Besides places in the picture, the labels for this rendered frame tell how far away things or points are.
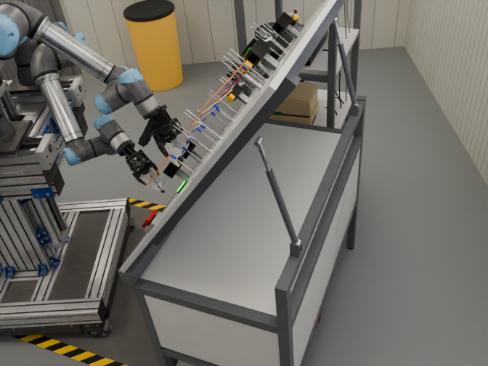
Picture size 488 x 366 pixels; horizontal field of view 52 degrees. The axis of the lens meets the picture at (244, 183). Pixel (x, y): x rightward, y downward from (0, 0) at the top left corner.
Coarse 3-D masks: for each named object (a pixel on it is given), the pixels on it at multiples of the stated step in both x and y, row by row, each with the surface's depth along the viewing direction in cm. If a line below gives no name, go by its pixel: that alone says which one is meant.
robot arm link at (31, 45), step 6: (24, 42) 223; (30, 42) 224; (36, 42) 226; (18, 48) 223; (24, 48) 224; (30, 48) 225; (18, 54) 225; (24, 54) 225; (30, 54) 227; (18, 60) 227; (24, 60) 227; (30, 60) 228
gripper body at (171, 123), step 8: (152, 112) 169; (160, 112) 169; (152, 120) 171; (160, 120) 171; (168, 120) 170; (176, 120) 175; (160, 128) 171; (168, 128) 169; (160, 136) 173; (168, 136) 172
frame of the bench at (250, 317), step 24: (360, 144) 241; (360, 168) 258; (336, 192) 211; (312, 240) 191; (312, 264) 182; (144, 288) 180; (168, 288) 179; (144, 312) 192; (216, 312) 172; (240, 312) 169; (288, 336) 164; (168, 360) 215; (192, 360) 201; (288, 360) 173
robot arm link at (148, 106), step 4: (152, 96) 169; (148, 100) 167; (152, 100) 168; (156, 100) 170; (140, 104) 167; (144, 104) 167; (148, 104) 167; (152, 104) 168; (156, 104) 169; (140, 108) 168; (144, 108) 168; (148, 108) 168; (152, 108) 168; (156, 108) 170; (140, 112) 169; (144, 112) 168; (148, 112) 168
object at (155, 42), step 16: (160, 0) 444; (128, 16) 420; (144, 16) 417; (160, 16) 417; (144, 32) 422; (160, 32) 425; (176, 32) 443; (144, 48) 433; (160, 48) 434; (176, 48) 447; (144, 64) 446; (160, 64) 443; (176, 64) 454; (160, 80) 453; (176, 80) 461
